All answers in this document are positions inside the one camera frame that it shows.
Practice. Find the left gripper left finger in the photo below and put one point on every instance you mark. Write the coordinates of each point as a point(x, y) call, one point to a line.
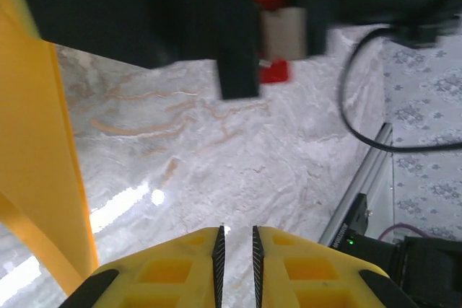
point(162, 279)

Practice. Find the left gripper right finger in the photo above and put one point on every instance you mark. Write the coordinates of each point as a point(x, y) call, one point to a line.
point(307, 279)

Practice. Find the orange paper sheet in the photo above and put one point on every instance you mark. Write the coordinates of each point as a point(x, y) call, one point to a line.
point(36, 124)

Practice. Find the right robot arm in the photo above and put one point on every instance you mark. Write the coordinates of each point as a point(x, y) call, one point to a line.
point(426, 268)

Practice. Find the aluminium table side rail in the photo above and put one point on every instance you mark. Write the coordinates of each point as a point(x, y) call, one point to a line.
point(364, 178)

